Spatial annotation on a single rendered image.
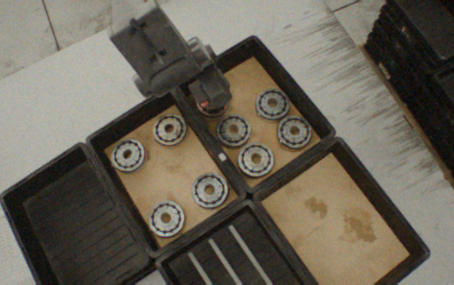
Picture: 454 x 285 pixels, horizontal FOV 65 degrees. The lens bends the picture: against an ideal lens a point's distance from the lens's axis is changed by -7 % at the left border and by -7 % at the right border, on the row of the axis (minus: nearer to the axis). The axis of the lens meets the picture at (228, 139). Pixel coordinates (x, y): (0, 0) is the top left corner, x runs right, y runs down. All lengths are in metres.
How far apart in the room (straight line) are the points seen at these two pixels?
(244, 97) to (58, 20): 1.77
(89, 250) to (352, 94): 1.00
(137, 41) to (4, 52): 2.29
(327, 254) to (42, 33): 2.21
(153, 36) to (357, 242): 0.83
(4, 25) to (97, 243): 2.02
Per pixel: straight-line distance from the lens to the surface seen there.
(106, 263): 1.16
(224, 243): 1.09
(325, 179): 1.13
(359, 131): 1.35
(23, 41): 2.75
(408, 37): 1.85
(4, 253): 1.46
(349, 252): 1.12
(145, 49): 0.52
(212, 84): 0.94
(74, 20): 2.67
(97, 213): 1.18
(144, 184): 1.15
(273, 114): 1.15
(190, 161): 1.14
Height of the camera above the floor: 1.91
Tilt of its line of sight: 71 degrees down
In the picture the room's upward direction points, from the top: 9 degrees counter-clockwise
